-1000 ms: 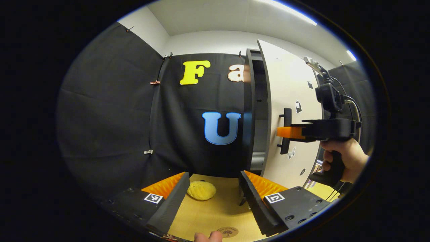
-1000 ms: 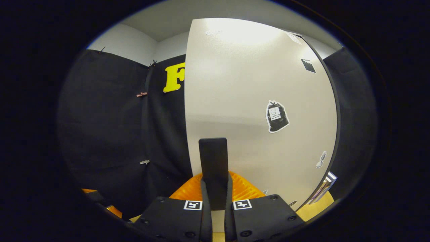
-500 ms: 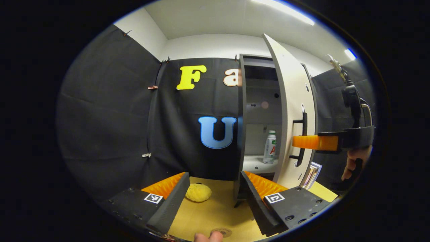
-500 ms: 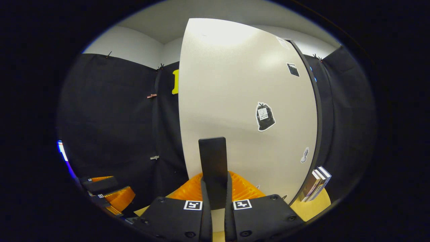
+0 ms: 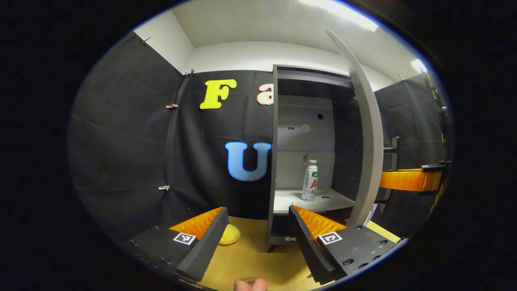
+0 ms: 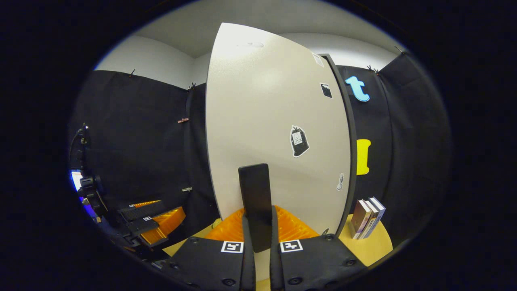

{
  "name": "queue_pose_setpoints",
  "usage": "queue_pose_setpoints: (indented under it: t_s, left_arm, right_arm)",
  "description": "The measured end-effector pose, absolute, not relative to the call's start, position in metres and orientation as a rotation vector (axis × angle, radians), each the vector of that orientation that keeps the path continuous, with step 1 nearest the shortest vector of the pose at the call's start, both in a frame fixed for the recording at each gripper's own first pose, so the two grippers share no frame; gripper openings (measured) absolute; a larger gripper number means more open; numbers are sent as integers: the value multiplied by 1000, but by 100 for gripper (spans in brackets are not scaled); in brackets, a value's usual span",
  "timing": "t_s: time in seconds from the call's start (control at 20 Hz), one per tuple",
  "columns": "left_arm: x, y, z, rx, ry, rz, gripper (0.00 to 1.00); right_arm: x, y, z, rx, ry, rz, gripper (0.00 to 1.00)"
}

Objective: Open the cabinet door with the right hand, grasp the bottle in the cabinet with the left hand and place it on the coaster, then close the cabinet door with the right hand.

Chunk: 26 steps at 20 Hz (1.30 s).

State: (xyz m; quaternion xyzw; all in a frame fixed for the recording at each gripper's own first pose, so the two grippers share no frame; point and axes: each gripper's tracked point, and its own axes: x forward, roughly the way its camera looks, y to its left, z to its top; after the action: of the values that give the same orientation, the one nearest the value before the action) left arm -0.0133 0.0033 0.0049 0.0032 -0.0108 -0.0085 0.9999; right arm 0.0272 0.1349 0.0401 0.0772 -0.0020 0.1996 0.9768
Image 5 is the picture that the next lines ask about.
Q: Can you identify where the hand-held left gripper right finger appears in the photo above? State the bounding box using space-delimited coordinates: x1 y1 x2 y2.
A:
288 205 404 285

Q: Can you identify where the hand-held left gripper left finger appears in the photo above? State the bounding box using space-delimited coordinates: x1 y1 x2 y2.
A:
119 207 229 283

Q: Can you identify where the white bottle with green label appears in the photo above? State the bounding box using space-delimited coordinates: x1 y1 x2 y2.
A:
302 160 319 202

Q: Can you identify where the grey cabinet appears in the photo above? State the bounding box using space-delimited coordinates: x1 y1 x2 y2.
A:
265 65 364 253

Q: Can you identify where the yellow rounded object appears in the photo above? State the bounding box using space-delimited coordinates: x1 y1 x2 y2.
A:
218 224 242 246

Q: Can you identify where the black backdrop cloth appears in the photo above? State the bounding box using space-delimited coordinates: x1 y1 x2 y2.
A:
67 30 453 243

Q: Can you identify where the long ceiling light strip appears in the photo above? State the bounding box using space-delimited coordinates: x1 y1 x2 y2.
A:
297 0 379 32

